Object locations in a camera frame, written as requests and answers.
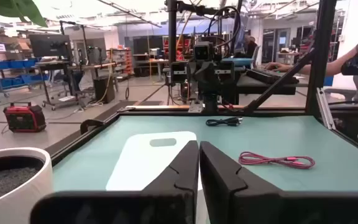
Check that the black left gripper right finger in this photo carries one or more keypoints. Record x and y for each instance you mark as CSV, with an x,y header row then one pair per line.
x,y
222,186

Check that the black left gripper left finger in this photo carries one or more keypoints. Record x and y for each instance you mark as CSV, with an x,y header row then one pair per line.
x,y
179,180

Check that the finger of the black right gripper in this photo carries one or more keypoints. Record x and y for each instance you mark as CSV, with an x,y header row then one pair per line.
x,y
214,79
202,79

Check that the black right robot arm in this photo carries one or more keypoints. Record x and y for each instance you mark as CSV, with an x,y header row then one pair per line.
x,y
211,102

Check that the wooden table board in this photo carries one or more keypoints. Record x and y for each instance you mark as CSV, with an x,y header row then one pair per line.
x,y
166,107

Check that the white plastic bin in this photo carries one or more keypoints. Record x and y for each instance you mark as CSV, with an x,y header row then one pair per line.
x,y
141,168

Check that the black desk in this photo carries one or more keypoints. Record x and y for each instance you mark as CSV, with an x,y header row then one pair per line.
x,y
259,88

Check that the shelf with red bins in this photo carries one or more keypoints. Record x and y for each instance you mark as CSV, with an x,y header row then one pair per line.
x,y
126,60

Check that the black keyboard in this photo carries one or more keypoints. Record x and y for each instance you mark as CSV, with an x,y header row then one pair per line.
x,y
269,76

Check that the black floor box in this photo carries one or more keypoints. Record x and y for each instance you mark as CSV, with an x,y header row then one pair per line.
x,y
104,90

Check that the green table mat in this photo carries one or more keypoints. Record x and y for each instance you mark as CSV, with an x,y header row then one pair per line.
x,y
291,140

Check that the black table clamp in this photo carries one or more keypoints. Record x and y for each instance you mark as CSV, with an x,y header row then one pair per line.
x,y
89,124

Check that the wheeled workshop cart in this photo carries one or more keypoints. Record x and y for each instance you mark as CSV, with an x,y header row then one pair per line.
x,y
57,67

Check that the black computer monitor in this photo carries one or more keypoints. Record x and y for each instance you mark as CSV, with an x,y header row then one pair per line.
x,y
50,45

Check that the white plant pot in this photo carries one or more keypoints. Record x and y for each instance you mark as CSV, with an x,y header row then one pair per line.
x,y
26,199

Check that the red and black power station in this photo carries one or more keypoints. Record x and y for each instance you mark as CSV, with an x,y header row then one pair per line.
x,y
23,118

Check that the shelf with blue bins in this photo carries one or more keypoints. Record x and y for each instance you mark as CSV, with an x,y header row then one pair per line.
x,y
11,65

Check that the green leafy plant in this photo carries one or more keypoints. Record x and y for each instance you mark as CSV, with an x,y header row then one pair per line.
x,y
20,9

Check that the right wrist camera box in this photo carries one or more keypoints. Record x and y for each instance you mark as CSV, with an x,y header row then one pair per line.
x,y
204,51

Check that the black aluminium table frame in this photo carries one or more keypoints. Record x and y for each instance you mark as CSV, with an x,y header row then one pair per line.
x,y
319,62

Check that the silver aluminium bracket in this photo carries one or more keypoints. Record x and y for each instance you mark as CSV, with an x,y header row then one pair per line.
x,y
325,109

